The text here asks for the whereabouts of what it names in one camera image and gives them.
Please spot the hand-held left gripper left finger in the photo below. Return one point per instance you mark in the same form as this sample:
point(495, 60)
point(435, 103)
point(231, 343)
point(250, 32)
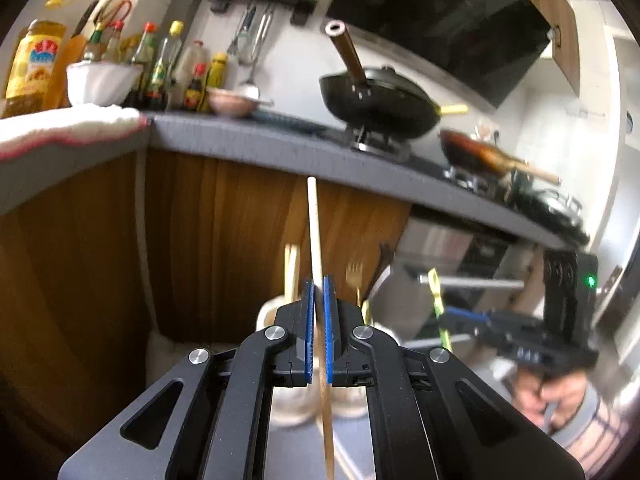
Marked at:
point(309, 335)

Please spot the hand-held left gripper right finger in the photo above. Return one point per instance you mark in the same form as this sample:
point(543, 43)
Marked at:
point(329, 335)

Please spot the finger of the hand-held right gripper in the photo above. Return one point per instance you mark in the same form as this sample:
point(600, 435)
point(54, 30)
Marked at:
point(467, 316)

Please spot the green yellow chopstick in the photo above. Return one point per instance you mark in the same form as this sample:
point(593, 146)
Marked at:
point(439, 305)
point(366, 311)

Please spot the gold metal fork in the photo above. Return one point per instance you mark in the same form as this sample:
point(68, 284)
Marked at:
point(354, 274)

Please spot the floral ceramic utensil holder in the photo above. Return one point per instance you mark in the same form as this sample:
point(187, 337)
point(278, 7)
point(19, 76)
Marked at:
point(300, 401)

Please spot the pale bamboo chopstick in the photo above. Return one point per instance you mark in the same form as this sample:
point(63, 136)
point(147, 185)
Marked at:
point(314, 230)

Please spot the person's right hand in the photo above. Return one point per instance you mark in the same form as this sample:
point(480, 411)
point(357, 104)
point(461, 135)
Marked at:
point(565, 395)

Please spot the stainless steel oven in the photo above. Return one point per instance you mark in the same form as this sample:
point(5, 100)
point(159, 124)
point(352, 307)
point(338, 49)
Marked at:
point(440, 245)

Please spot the dark pot with lid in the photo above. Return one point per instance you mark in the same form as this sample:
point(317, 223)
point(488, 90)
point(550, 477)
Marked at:
point(550, 212)

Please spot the person's plaid clothing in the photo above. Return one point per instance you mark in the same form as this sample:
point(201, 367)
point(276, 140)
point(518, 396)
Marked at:
point(600, 430)

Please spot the wooden kitchen cabinet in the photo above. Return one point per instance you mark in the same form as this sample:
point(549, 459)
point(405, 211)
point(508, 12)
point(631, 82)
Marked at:
point(210, 240)

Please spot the brown frying pan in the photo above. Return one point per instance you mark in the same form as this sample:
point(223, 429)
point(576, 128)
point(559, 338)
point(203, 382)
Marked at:
point(475, 152)

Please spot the grey kitchen countertop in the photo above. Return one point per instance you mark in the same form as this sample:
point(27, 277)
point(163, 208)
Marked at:
point(280, 152)

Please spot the gas stove burner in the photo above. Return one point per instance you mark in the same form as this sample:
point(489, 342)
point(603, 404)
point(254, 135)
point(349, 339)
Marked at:
point(377, 142)

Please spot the pink bowl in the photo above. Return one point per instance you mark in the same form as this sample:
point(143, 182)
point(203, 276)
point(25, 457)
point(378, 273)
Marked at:
point(232, 101)

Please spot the dark sauce bottle red label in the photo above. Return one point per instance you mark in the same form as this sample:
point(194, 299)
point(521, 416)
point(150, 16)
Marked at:
point(196, 91)

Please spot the yellow squeeze bottle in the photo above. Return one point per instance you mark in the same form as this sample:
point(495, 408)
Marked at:
point(216, 75)

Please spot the hanging metal ladle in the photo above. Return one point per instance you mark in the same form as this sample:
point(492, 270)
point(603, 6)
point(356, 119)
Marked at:
point(255, 60)

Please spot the wooden upper cabinet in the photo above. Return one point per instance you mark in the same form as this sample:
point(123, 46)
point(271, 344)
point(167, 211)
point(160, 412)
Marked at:
point(562, 25)

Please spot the clear plastic bottle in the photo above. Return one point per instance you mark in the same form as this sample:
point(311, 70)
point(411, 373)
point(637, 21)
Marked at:
point(192, 57)

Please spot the black range hood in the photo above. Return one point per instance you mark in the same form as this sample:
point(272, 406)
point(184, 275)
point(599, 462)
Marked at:
point(440, 15)

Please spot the yellow-capped glass bottle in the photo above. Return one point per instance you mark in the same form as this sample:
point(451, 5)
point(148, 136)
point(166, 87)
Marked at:
point(167, 65)

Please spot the hanging metal utensil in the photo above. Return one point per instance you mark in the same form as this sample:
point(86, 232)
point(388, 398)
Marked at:
point(241, 35)

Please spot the white towel with red trim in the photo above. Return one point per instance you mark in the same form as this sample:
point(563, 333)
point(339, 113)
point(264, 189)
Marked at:
point(70, 127)

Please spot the red-capped sauce bottle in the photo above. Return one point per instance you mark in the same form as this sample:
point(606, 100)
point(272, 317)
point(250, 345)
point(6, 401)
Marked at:
point(145, 60)

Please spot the white bowl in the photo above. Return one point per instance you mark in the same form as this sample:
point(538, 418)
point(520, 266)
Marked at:
point(102, 82)

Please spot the large yellow oil bottle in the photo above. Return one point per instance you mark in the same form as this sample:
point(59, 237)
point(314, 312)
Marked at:
point(35, 70)

